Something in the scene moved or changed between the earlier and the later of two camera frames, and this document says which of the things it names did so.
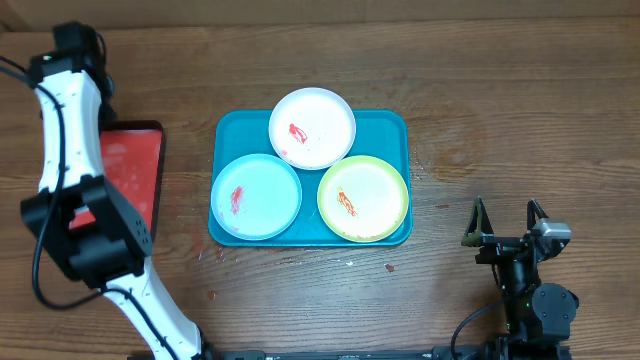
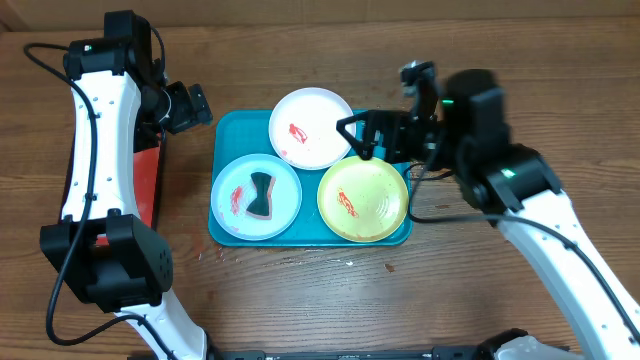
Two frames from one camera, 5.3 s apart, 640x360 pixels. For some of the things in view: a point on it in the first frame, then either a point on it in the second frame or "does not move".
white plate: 312,128 does not move
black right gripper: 498,245 to 404,132
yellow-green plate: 363,198 does not move
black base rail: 438,353 does not move
